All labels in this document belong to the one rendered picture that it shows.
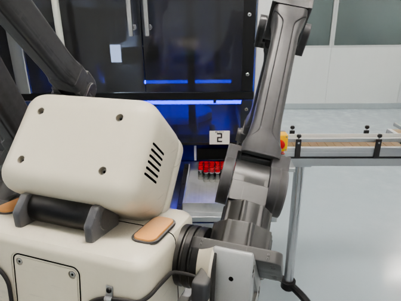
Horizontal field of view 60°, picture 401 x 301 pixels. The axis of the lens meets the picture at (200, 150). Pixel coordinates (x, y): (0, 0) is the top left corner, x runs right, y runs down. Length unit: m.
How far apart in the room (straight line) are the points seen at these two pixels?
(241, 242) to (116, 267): 0.16
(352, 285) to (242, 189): 1.93
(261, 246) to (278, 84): 0.28
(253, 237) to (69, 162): 0.25
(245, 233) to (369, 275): 2.07
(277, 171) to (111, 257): 0.27
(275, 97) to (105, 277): 0.38
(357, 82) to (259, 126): 6.02
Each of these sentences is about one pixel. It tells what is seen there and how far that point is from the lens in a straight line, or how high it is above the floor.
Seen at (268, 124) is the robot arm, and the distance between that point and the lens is 0.58.
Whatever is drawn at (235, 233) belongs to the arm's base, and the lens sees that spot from 0.47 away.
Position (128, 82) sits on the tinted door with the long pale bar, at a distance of 1.46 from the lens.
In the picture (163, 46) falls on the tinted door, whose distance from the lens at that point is 1.42.
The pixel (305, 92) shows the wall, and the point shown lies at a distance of 6.33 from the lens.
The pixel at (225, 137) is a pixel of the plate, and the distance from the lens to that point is 1.47.
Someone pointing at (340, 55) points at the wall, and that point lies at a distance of 6.39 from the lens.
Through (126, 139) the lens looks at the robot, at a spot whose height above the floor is 1.35.
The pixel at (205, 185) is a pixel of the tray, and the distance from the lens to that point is 1.37.
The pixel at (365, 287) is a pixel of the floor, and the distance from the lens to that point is 2.41.
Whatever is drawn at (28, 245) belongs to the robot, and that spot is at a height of 1.23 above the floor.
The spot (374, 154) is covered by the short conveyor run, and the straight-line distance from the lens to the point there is 1.77.
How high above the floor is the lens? 1.49
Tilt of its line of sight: 21 degrees down
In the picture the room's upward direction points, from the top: 1 degrees counter-clockwise
